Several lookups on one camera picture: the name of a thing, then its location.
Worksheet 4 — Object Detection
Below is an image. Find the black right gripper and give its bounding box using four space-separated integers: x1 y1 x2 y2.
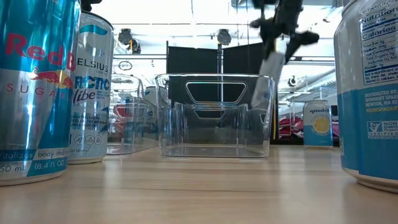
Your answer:
249 0 320 63

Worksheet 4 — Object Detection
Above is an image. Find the clear plastic bin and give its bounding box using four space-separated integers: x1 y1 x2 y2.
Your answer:
154 73 277 159
106 73 160 156

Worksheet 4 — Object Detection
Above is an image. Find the white blue Spindrift lemon can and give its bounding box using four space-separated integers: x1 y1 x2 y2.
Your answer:
302 99 334 150
333 0 398 195

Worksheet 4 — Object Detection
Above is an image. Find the black folding screen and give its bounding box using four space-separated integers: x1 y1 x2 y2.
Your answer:
165 40 277 146

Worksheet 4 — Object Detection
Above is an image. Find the hanging black cable ring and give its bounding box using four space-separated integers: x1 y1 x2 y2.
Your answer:
118 60 134 72

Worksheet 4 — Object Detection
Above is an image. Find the rack with red bins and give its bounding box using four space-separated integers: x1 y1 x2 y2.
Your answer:
278 116 305 139

